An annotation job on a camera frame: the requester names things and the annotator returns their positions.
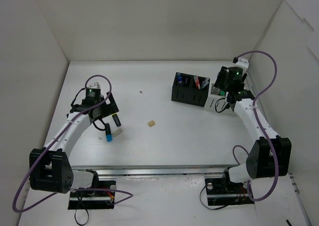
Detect yellow cap black highlighter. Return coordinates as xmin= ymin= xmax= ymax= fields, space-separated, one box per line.
xmin=112 ymin=113 xmax=122 ymax=127

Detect small tan eraser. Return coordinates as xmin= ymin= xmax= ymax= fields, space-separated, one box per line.
xmin=148 ymin=120 xmax=155 ymax=127

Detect black slotted pen holder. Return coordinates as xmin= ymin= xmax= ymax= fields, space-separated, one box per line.
xmin=171 ymin=72 xmax=210 ymax=107

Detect grey white eraser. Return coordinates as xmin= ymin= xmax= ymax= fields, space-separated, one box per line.
xmin=112 ymin=128 xmax=123 ymax=137

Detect white slotted pen holder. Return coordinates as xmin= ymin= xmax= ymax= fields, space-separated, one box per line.
xmin=204 ymin=84 xmax=227 ymax=113

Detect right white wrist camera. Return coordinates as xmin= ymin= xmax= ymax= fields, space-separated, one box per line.
xmin=233 ymin=57 xmax=249 ymax=71

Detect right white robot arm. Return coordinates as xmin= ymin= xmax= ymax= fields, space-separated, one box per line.
xmin=214 ymin=67 xmax=292 ymax=192

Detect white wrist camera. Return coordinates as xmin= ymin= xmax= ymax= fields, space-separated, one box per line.
xmin=88 ymin=82 xmax=101 ymax=89
xmin=233 ymin=57 xmax=249 ymax=71

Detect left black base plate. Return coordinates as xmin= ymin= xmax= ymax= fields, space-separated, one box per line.
xmin=67 ymin=190 xmax=116 ymax=210

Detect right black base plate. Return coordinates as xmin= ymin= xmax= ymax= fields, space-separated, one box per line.
xmin=204 ymin=178 xmax=254 ymax=208

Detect blue cap black highlighter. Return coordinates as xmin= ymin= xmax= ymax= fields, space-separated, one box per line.
xmin=105 ymin=123 xmax=113 ymax=142

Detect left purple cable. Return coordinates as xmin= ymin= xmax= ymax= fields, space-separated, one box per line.
xmin=12 ymin=74 xmax=134 ymax=213

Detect blue gel pen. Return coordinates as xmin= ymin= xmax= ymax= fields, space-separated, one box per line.
xmin=176 ymin=73 xmax=183 ymax=86

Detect aluminium front rail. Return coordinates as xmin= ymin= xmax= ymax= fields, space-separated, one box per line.
xmin=72 ymin=164 xmax=237 ymax=177

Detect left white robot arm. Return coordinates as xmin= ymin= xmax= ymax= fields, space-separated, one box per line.
xmin=29 ymin=88 xmax=119 ymax=196

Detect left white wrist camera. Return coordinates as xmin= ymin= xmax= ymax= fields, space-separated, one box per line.
xmin=88 ymin=82 xmax=101 ymax=89

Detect pink gel pen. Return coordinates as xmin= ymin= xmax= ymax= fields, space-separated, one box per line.
xmin=194 ymin=75 xmax=201 ymax=89

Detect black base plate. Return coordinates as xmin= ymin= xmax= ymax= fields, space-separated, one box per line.
xmin=67 ymin=190 xmax=116 ymax=210
xmin=204 ymin=178 xmax=254 ymax=208

